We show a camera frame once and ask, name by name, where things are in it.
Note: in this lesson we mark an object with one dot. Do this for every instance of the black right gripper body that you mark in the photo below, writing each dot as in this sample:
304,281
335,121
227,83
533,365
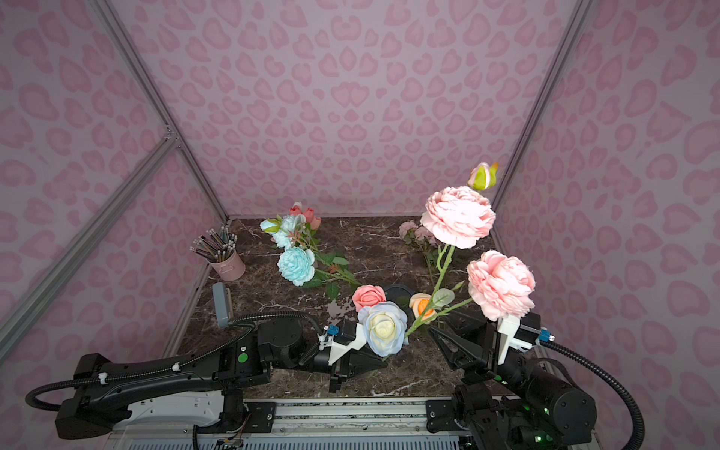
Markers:
481,346

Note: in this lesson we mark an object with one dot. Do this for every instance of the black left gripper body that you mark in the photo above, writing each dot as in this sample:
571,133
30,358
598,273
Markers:
349,360

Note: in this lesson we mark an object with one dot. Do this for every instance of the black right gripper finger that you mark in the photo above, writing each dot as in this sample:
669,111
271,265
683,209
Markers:
470,325
458,352

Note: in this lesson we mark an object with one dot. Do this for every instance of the small pink twin rose stem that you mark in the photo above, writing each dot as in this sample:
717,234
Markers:
421,238

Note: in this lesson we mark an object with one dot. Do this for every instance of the light pink double peony stem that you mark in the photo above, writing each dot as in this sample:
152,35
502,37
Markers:
500,285

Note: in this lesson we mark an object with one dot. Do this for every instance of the pink rosebud spray stem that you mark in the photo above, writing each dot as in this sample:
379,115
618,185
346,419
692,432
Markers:
483,177

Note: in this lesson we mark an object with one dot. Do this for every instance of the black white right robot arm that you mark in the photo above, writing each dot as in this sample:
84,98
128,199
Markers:
506,400

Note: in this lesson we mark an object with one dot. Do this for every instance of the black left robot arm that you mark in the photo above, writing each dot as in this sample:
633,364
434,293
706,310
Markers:
101,393

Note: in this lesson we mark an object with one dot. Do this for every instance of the purple glass vase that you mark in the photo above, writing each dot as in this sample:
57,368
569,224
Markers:
399,294

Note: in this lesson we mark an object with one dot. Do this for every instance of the white rose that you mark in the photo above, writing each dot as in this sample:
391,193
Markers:
385,326

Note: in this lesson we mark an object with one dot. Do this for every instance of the yellow peach rose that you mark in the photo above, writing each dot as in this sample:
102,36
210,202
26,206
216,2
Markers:
421,306

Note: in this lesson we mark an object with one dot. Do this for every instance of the salmon pink rose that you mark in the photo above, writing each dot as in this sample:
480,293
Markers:
367,296

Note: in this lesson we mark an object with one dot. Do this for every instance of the tulip bunch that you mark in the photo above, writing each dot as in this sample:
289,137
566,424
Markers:
298,229

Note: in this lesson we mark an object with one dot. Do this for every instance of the grey rectangular eraser block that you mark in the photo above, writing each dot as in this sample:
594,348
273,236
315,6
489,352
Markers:
223,304

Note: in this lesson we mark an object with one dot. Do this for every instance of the pink pen cup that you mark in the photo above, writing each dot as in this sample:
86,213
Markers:
231,269

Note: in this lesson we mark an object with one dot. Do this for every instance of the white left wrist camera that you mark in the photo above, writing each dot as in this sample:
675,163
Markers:
342,338

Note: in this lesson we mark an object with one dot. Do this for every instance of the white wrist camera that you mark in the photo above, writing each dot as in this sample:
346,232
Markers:
342,338
520,334

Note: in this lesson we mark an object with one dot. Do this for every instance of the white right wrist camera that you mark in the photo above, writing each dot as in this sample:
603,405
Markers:
520,334

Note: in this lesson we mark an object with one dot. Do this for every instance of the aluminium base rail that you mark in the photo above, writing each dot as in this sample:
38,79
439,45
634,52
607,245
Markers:
192,422

